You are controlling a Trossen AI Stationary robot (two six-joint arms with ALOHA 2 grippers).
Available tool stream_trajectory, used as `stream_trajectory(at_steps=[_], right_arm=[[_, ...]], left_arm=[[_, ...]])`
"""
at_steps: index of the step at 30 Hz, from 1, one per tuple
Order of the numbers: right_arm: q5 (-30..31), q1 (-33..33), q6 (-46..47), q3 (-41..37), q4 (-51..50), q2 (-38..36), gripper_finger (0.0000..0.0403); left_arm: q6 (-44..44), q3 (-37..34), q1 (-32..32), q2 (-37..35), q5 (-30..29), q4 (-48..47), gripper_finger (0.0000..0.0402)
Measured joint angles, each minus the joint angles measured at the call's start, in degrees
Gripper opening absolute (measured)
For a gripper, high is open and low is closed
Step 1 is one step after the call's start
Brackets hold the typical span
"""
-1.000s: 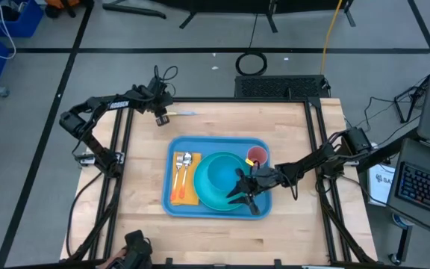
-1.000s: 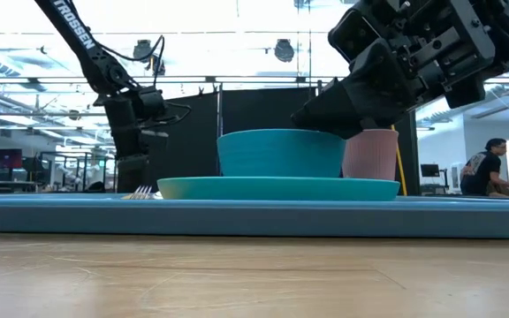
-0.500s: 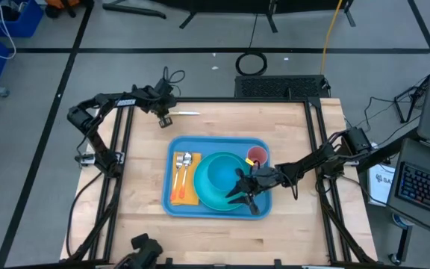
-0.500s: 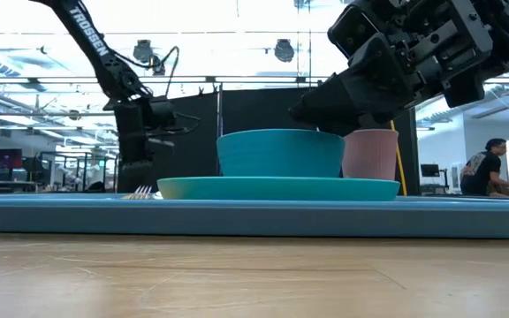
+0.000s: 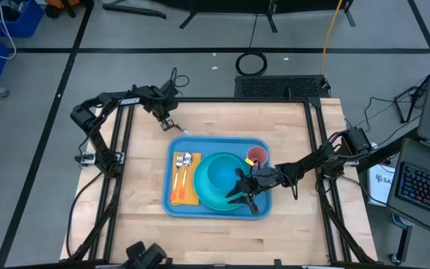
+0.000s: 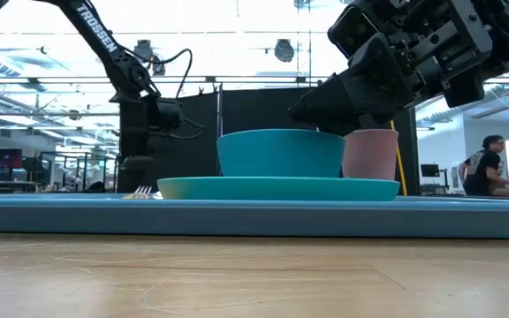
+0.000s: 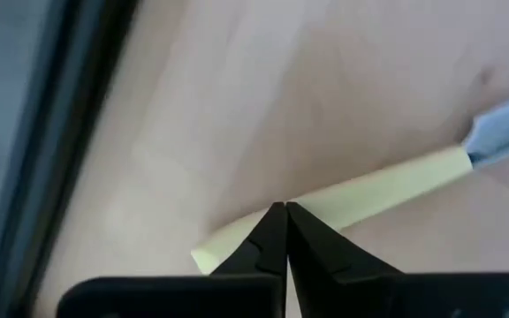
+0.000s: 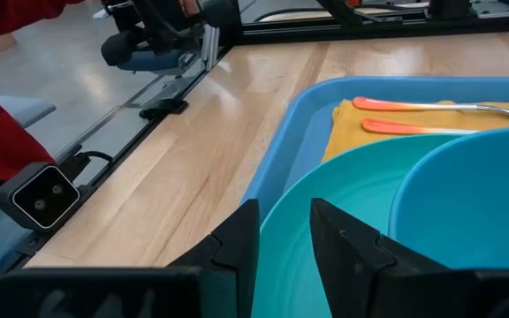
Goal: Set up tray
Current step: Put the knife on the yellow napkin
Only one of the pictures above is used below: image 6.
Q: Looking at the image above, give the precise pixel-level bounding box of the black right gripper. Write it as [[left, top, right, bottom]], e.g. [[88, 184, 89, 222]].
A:
[[287, 0, 498, 130]]

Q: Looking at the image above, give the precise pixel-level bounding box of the pink plastic cup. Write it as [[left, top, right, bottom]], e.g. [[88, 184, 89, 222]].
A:
[[341, 128, 400, 181]]

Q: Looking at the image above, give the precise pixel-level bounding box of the blue plastic bowl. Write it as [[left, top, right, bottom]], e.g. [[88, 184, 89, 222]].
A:
[[216, 128, 346, 179]]

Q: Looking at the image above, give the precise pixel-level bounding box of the teal round plate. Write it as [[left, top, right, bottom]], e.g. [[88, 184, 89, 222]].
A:
[[156, 176, 401, 202]]

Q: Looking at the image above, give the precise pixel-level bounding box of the blue plastic tray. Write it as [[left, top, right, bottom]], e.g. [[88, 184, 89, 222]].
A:
[[0, 193, 509, 240]]

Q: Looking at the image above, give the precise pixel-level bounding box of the fork with orange handle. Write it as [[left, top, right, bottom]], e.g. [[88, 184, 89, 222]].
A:
[[121, 185, 155, 201]]

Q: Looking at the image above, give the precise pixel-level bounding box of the round dark hanging fixture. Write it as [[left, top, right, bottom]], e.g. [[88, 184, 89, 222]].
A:
[[133, 38, 155, 61], [273, 38, 296, 64]]

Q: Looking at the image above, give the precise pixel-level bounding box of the black partition curtain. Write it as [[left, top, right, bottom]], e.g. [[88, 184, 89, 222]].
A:
[[117, 86, 419, 195]]

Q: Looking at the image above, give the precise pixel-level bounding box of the person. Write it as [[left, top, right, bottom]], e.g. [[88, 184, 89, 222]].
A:
[[459, 134, 509, 199]]

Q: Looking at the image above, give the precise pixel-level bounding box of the dark computer monitor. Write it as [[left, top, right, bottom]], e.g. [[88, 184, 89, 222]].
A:
[[0, 148, 24, 170]]

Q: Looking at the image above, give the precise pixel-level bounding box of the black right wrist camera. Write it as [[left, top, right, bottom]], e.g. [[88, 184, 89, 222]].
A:
[[327, 4, 382, 59]]

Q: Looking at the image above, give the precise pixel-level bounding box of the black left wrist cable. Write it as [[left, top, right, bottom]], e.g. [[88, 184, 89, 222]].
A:
[[161, 47, 208, 140]]

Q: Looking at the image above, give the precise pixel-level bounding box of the long grey horizontal rail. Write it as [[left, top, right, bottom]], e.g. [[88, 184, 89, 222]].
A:
[[0, 74, 509, 86]]

